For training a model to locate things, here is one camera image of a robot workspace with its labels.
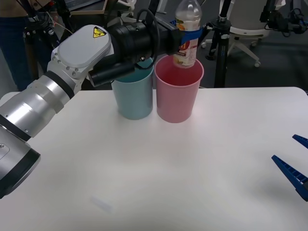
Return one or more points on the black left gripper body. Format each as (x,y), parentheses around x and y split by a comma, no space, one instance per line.
(168,38)

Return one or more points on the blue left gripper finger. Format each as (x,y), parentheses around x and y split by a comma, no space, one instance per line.
(173,22)
(191,35)

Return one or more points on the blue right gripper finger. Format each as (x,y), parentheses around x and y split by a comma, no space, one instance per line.
(292,173)
(302,140)

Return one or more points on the clear plastic bottle red cap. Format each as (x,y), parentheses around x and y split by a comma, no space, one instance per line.
(188,14)

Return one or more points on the silver and black left arm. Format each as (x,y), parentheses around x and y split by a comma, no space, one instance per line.
(77,50)

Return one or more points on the white office chair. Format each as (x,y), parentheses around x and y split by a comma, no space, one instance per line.
(131,3)
(247,30)

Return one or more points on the pink plastic bin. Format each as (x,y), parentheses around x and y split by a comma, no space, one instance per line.
(176,103)

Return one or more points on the pale blue plastic bin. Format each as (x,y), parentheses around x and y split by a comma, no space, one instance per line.
(133,101)

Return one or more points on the dark desk with wooden edge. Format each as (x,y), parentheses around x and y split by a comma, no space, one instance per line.
(102,9)

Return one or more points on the person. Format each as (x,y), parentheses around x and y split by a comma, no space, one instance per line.
(12,36)

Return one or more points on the black camera tripod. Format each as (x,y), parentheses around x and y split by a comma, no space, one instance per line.
(45,31)
(221,60)

